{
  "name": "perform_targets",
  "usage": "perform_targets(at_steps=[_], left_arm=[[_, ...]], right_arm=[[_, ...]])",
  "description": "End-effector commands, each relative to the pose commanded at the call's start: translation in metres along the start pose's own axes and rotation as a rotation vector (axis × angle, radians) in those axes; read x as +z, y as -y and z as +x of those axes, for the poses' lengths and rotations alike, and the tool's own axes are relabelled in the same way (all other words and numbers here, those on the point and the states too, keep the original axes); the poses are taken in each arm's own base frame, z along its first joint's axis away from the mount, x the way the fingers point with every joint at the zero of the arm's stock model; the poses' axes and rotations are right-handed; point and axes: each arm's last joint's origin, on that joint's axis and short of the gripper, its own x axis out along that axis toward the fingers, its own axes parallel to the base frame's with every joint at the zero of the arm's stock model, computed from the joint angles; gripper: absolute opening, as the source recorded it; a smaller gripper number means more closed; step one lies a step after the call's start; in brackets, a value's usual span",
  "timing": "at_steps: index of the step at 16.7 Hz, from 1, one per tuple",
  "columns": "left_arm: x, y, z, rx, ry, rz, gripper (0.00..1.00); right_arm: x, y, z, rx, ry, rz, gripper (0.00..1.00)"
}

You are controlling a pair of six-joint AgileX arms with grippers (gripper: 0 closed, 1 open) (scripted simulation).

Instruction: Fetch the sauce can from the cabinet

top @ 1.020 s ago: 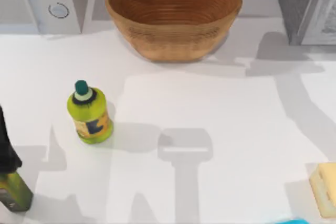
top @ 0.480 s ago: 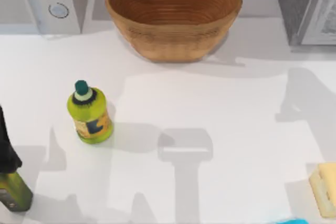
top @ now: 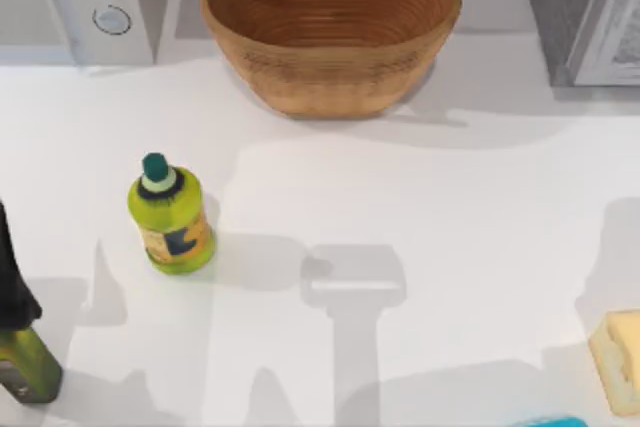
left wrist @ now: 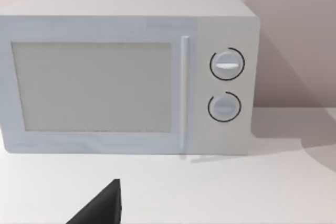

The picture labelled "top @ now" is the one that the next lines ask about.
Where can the small microwave knob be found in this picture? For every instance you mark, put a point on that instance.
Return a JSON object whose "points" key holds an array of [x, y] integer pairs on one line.
{"points": [[112, 19]]}

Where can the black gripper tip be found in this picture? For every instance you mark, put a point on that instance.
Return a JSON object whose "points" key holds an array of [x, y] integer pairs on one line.
{"points": [[12, 272]]}

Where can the blue object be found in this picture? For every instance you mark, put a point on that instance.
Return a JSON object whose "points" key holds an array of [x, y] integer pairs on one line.
{"points": [[550, 422]]}

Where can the pale yellow bread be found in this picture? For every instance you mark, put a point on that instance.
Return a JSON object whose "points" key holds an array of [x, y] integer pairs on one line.
{"points": [[620, 362]]}

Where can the green bottle with dark cap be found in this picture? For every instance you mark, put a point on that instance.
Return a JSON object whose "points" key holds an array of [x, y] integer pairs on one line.
{"points": [[172, 227]]}

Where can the olive green bottle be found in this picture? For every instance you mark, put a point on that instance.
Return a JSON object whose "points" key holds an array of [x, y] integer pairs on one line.
{"points": [[30, 362]]}

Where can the brown woven basket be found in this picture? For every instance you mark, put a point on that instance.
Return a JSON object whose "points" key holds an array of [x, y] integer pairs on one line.
{"points": [[330, 47]]}

